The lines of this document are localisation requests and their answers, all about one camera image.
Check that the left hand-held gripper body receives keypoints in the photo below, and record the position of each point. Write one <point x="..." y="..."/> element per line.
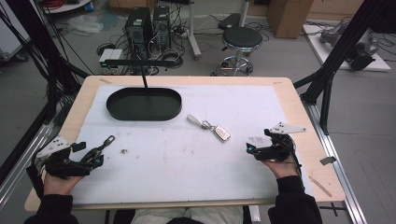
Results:
<point x="59" y="163"/>

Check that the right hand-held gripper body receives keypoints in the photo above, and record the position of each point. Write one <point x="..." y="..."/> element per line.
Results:
<point x="278" y="152"/>

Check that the black key rack with tray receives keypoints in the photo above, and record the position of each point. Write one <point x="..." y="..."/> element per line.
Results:
<point x="143" y="105"/>

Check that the person's right hand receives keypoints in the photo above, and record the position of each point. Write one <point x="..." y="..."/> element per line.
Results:
<point x="285" y="169"/>

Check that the person's left hand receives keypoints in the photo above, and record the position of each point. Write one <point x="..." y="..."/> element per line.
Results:
<point x="59" y="186"/>

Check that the grey tape piece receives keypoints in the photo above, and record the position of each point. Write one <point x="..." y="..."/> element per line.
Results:
<point x="328" y="160"/>

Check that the thin wooden stick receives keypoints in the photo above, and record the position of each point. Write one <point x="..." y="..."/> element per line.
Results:
<point x="320" y="186"/>

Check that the white table mat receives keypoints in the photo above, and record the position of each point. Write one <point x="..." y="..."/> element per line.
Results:
<point x="193" y="168"/>

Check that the person's legs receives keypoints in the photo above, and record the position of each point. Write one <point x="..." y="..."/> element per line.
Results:
<point x="193" y="215"/>

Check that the white electronic device box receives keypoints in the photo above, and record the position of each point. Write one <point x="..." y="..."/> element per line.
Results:
<point x="110" y="56"/>

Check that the white floor board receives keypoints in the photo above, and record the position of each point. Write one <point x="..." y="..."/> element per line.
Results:
<point x="323" y="54"/>

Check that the black round stool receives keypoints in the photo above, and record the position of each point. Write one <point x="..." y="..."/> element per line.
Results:
<point x="242" y="38"/>

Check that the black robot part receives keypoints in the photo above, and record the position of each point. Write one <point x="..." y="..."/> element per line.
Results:
<point x="361" y="57"/>

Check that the grey desk leg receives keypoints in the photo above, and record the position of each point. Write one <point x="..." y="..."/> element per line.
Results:
<point x="193" y="34"/>

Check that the black foot pedal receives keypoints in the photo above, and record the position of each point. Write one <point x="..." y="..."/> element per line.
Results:
<point x="229" y="21"/>

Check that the grey robot part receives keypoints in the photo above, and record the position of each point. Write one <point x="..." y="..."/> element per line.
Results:
<point x="331" y="34"/>

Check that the clear plastic bag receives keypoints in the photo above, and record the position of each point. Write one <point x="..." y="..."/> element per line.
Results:
<point x="84" y="24"/>

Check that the large black computer tower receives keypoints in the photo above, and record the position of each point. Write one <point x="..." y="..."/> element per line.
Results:
<point x="138" y="32"/>

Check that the brown cardboard box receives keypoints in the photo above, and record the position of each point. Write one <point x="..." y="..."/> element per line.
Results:
<point x="288" y="17"/>

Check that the slim black computer tower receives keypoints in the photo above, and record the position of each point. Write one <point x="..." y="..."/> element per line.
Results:
<point x="162" y="28"/>

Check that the round white table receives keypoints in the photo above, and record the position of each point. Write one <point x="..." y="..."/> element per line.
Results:
<point x="71" y="5"/>

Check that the aluminium rail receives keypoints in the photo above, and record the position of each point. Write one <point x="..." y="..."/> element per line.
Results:
<point x="339" y="174"/>
<point x="18" y="174"/>

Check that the black metal frame stand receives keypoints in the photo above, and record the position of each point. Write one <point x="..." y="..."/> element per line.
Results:
<point x="53" y="59"/>
<point x="339" y="53"/>

